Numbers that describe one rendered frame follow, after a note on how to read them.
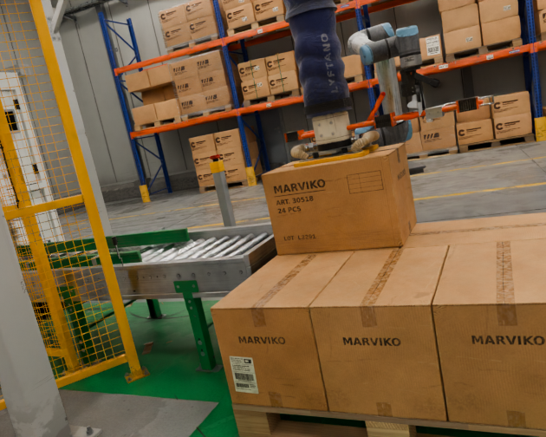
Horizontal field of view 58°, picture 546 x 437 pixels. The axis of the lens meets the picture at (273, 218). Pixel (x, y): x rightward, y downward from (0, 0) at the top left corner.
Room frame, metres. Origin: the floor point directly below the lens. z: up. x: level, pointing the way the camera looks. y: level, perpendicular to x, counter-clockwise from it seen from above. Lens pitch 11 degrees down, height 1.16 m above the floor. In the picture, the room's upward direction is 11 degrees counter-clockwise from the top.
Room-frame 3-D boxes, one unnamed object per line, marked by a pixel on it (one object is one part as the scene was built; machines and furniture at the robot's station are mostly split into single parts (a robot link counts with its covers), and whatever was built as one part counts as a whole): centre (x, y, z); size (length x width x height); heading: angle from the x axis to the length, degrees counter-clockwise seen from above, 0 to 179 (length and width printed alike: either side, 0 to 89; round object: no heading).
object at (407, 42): (2.17, -0.72, 1.39); 0.10 x 0.09 x 0.12; 173
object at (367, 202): (2.32, -0.34, 0.75); 0.60 x 0.40 x 0.40; 63
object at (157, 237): (3.41, 1.24, 0.60); 1.60 x 0.10 x 0.09; 63
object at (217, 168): (3.19, 0.29, 0.50); 0.07 x 0.07 x 1.00; 63
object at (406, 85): (2.17, -0.71, 1.22); 0.09 x 0.08 x 0.12; 63
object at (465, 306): (1.91, -0.46, 0.34); 1.20 x 1.00 x 0.40; 63
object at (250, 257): (2.48, 0.00, 0.58); 0.70 x 0.03 x 0.06; 153
